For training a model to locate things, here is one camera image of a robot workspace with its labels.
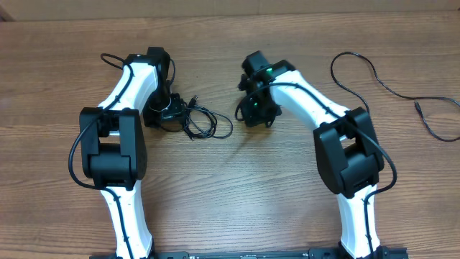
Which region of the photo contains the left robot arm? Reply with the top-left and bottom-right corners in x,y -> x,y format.
75,47 -> 186,259

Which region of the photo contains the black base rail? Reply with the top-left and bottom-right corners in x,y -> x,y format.
89,246 -> 409,259

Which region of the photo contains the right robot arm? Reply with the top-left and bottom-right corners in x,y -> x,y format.
235,51 -> 390,258

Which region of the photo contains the black thick USB cable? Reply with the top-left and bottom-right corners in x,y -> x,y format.
181,94 -> 234,141

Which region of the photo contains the black thin cable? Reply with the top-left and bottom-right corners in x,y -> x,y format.
329,51 -> 460,143

